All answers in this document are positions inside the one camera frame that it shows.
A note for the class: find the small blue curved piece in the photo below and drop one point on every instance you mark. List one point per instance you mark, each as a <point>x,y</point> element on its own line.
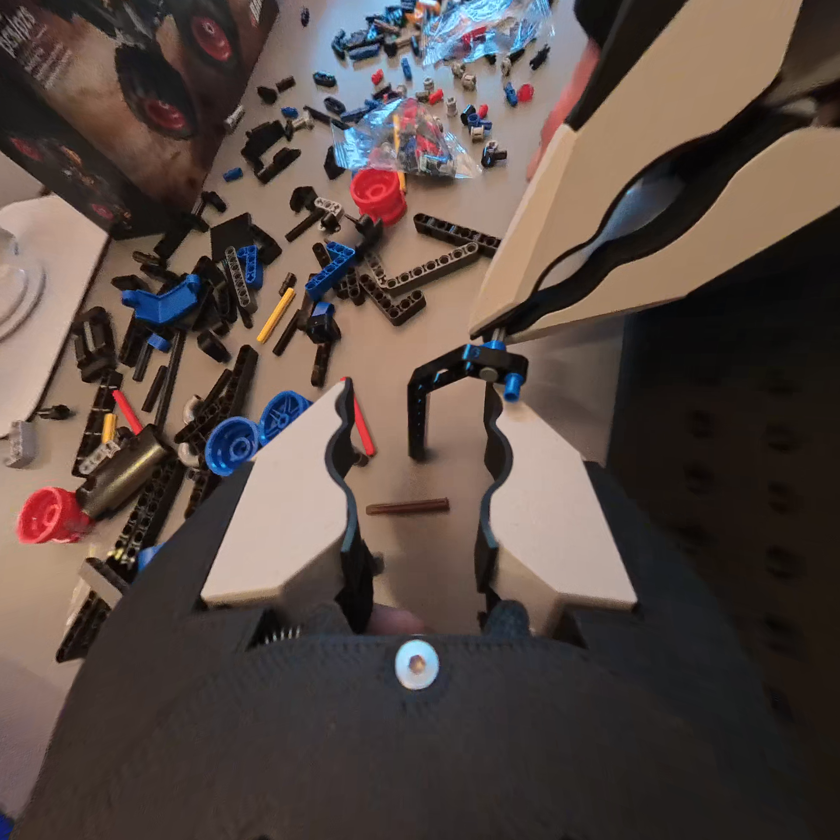
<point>159,341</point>

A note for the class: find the brown axle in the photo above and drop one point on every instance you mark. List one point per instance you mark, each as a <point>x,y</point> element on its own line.
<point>407,506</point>

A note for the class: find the light grey block piece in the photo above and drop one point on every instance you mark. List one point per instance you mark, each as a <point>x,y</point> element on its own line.
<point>21,446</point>

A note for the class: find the black angled beam assembly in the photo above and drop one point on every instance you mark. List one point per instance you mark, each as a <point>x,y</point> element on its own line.
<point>418,420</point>

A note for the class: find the printed toy truck box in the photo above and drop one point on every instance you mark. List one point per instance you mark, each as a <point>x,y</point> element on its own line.
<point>98,98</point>

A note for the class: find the blue curved panel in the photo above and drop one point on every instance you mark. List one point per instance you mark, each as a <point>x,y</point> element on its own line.
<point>164,303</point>

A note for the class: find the blue angled beam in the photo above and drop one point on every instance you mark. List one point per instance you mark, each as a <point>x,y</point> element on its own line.
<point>328,272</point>

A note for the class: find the grey straight beam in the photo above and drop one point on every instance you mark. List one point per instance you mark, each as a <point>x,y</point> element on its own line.
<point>237,279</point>

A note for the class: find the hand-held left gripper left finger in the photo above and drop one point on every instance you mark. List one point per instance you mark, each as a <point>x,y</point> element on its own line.
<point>289,512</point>

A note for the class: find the red wheel hub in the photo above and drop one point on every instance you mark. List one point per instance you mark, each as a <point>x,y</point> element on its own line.
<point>377,193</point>
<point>46,515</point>

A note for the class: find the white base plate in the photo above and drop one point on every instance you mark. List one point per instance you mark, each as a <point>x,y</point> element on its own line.
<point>65,295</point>

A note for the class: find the blue short beam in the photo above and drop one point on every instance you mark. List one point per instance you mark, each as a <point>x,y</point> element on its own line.
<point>250,259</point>

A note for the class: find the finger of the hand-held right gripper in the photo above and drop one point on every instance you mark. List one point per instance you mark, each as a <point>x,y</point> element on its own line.
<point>656,118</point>
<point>722,236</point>

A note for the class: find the blue holed panel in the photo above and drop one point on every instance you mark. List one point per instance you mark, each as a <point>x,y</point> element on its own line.
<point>149,558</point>

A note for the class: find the clear plastic bag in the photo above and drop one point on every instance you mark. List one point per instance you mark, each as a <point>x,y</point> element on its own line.
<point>485,29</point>

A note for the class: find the grey desk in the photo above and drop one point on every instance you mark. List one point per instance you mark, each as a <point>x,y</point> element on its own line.
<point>380,354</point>

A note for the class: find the black square panel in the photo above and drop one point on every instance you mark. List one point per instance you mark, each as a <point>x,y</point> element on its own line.
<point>239,236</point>

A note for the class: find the light grey pin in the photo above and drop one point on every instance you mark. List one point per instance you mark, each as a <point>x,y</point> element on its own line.
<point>235,119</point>

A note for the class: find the clear bag of small parts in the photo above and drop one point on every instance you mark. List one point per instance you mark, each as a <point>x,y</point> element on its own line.
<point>407,144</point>

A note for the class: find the long yellow axle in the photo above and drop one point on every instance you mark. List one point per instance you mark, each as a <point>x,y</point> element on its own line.
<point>275,315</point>

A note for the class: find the black rectangular frame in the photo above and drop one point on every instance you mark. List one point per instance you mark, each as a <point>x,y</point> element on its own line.
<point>79,348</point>

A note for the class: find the red axle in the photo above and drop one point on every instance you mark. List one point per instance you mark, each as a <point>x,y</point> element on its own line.
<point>364,433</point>
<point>127,411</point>

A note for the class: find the black cylinder motor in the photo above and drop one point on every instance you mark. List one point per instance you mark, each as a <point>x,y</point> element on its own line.
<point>124,469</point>

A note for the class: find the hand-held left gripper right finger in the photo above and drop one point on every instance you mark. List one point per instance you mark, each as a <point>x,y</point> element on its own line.
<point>558,525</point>

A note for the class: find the blue wheel hub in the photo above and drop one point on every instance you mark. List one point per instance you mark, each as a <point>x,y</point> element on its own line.
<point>229,449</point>
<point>285,417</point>

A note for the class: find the pile of black beam pieces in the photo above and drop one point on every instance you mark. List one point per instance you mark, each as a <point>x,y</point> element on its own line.
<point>226,394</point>

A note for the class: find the scattered small connector pieces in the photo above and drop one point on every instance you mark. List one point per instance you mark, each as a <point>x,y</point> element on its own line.
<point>467,81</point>

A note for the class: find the white cross connector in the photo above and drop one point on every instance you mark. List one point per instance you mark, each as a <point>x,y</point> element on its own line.
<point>98,457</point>

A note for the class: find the silver curved pipe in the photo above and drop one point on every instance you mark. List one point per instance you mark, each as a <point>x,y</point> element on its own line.
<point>190,407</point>
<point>187,453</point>

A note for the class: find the person's right hand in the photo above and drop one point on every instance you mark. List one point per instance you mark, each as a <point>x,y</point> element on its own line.
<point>564,111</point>

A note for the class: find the light grey connector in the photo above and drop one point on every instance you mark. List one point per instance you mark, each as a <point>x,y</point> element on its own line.
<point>328,207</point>

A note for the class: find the grey angled beam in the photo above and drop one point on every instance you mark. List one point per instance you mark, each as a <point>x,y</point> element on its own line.
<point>426,266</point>

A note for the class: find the short yellow axle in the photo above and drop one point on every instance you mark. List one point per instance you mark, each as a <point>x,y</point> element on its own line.
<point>109,430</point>

